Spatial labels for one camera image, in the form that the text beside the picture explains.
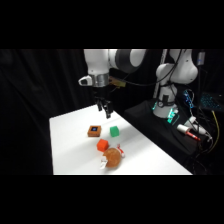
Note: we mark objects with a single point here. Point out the brown wrist mount board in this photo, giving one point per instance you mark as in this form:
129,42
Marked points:
118,82

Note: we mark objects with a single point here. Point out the brown block with blue square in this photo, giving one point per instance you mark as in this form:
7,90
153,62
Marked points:
94,131

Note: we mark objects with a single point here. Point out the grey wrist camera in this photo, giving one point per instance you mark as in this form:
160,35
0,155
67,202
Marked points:
85,80

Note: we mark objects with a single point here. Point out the orange-red cube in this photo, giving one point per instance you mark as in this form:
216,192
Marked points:
102,145

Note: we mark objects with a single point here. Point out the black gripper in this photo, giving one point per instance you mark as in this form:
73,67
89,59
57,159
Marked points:
101,92

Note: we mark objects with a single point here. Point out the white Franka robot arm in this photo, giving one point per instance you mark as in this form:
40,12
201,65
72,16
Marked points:
96,61

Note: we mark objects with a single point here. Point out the blue lit keyboard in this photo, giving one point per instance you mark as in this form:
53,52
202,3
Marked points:
211,101

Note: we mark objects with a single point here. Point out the green cube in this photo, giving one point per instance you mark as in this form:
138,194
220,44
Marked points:
114,131

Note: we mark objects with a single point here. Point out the black curtain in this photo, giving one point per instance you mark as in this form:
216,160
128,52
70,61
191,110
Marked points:
36,100

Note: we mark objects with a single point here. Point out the green lit control box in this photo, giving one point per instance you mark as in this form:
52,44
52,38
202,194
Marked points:
173,115

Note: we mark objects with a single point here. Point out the orange round plush toy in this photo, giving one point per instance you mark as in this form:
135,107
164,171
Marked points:
112,157

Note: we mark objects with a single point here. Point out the black robot stand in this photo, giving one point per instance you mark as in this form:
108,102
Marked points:
160,130

